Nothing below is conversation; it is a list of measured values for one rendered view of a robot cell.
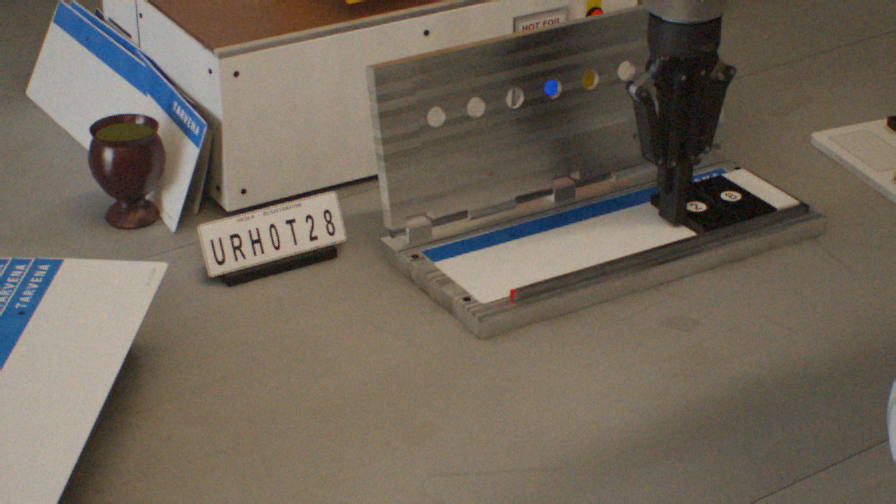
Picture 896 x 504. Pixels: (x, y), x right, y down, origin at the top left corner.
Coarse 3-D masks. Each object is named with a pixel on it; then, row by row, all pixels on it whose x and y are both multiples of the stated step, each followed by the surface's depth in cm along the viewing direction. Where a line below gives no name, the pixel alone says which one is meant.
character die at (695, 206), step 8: (688, 192) 206; (696, 192) 204; (656, 200) 203; (688, 200) 203; (696, 200) 203; (704, 200) 204; (688, 208) 201; (696, 208) 201; (704, 208) 201; (712, 208) 202; (720, 208) 201; (688, 216) 199; (696, 216) 200; (704, 216) 200; (712, 216) 201; (720, 216) 200; (728, 216) 200; (736, 216) 199; (688, 224) 199; (696, 224) 198; (704, 224) 198; (712, 224) 198; (720, 224) 198; (728, 224) 198; (696, 232) 198
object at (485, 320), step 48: (576, 192) 207; (624, 192) 207; (384, 240) 197; (432, 240) 197; (720, 240) 197; (768, 240) 199; (432, 288) 190; (576, 288) 187; (624, 288) 190; (480, 336) 183
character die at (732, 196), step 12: (708, 180) 207; (720, 180) 208; (708, 192) 205; (720, 192) 205; (732, 192) 204; (744, 192) 205; (720, 204) 202; (732, 204) 202; (744, 204) 203; (756, 204) 202; (768, 204) 202; (744, 216) 200; (756, 216) 200
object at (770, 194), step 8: (728, 176) 208; (736, 176) 208; (744, 176) 208; (752, 176) 208; (744, 184) 206; (752, 184) 207; (760, 184) 206; (768, 184) 206; (752, 192) 204; (760, 192) 205; (768, 192) 205; (776, 192) 204; (768, 200) 203; (776, 200) 203; (784, 200) 203; (792, 200) 203
